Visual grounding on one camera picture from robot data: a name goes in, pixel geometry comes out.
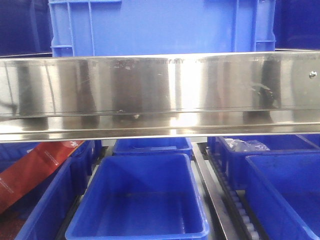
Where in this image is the stainless steel shelf beam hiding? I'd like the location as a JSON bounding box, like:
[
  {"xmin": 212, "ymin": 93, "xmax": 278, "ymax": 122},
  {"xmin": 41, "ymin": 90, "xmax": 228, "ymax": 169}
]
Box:
[{"xmin": 0, "ymin": 50, "xmax": 320, "ymax": 143}]

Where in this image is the blue centre rear bin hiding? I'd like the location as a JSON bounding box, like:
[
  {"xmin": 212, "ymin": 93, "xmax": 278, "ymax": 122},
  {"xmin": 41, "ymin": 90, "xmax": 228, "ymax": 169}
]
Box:
[{"xmin": 112, "ymin": 137, "xmax": 193, "ymax": 158}]

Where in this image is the blue bin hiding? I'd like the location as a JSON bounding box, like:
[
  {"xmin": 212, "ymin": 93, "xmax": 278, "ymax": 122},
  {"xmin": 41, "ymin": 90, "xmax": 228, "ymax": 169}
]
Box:
[
  {"xmin": 245, "ymin": 153, "xmax": 320, "ymax": 240},
  {"xmin": 112, "ymin": 137, "xmax": 193, "ymax": 158},
  {"xmin": 65, "ymin": 153, "xmax": 210, "ymax": 240},
  {"xmin": 0, "ymin": 140, "xmax": 102, "ymax": 240},
  {"xmin": 207, "ymin": 134, "xmax": 320, "ymax": 191}
]

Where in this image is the clear plastic bag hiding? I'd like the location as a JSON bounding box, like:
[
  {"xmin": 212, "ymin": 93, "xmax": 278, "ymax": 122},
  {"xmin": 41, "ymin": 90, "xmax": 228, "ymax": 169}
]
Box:
[{"xmin": 224, "ymin": 138, "xmax": 270, "ymax": 152}]

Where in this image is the blue right rear bin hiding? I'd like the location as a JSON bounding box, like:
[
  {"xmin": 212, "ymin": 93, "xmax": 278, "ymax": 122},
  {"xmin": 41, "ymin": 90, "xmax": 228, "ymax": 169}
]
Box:
[{"xmin": 207, "ymin": 134, "xmax": 320, "ymax": 191}]

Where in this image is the blue centre front bin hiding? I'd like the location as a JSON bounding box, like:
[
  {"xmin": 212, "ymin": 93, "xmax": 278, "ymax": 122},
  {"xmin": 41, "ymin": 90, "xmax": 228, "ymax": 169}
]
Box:
[{"xmin": 65, "ymin": 153, "xmax": 210, "ymax": 240}]

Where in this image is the large blue upper crate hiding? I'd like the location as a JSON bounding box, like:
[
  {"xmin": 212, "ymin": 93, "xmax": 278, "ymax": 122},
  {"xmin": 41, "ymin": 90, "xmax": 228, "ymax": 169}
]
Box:
[{"xmin": 48, "ymin": 0, "xmax": 276, "ymax": 57}]

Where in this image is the blue right front bin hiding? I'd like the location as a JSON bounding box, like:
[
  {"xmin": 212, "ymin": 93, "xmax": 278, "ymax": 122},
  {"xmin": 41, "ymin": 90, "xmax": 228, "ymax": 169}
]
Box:
[{"xmin": 245, "ymin": 153, "xmax": 320, "ymax": 240}]

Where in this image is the blue left bin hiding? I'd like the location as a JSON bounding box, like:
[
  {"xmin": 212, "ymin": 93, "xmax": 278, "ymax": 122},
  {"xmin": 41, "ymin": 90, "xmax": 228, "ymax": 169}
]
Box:
[{"xmin": 0, "ymin": 140, "xmax": 102, "ymax": 240}]

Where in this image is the red packaging pouch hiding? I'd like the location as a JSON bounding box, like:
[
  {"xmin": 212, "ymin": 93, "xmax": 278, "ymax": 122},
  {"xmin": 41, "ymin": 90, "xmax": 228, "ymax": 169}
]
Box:
[{"xmin": 0, "ymin": 140, "xmax": 84, "ymax": 213}]

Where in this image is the steel bolt on beam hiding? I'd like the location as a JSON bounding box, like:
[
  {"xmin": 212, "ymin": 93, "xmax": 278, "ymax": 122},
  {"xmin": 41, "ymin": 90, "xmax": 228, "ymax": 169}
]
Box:
[{"xmin": 309, "ymin": 71, "xmax": 318, "ymax": 79}]

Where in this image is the steel roller track rail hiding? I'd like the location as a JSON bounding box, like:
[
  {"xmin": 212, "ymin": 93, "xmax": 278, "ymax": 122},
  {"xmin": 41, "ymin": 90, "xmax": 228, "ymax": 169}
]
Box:
[{"xmin": 192, "ymin": 142, "xmax": 269, "ymax": 240}]

